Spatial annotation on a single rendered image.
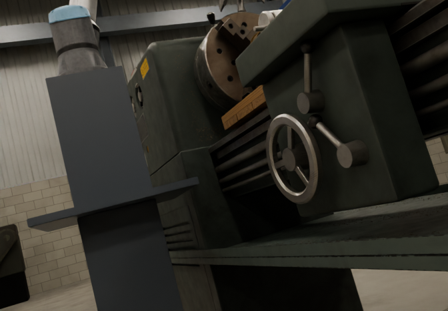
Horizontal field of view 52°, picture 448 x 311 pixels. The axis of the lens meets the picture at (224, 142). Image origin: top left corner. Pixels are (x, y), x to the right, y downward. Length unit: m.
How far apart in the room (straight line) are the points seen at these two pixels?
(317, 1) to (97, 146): 0.75
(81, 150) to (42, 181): 10.15
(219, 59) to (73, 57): 0.42
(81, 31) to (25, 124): 10.39
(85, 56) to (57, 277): 10.06
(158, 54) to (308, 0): 0.92
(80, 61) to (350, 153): 0.86
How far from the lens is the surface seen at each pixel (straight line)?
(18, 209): 11.33
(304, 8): 0.70
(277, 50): 0.77
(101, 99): 1.26
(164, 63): 1.53
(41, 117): 11.73
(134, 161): 1.23
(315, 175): 0.74
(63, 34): 1.39
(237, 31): 1.41
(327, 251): 0.77
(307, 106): 0.73
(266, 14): 0.84
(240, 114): 1.19
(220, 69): 1.40
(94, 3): 1.61
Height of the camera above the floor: 0.65
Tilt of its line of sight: 8 degrees up
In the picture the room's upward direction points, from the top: 16 degrees counter-clockwise
